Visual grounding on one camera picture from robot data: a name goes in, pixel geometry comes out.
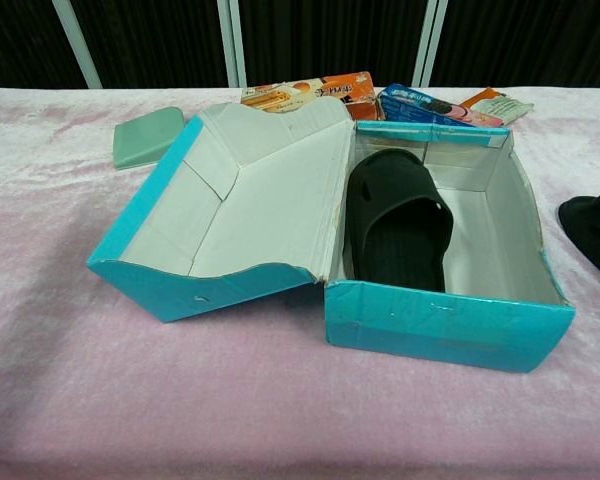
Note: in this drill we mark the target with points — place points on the blue cookie package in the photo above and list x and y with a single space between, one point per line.
420 107

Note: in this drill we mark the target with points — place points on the black rubber slipper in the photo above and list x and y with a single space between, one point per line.
595 230
395 235

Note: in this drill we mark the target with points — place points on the orange biscuit box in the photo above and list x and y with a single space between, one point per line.
340 92

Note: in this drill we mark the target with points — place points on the mint green plastic dustpan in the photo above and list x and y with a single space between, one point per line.
145 137

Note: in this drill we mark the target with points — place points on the orange white wipes packet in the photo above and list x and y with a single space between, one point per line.
505 107

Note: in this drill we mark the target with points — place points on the white partition frame post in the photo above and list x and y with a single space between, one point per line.
232 45
428 45
80 50

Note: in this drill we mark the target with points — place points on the pink velvet tablecloth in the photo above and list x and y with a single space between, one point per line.
180 400

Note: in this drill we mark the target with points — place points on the teal cardboard shoe box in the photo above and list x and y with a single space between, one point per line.
260 215

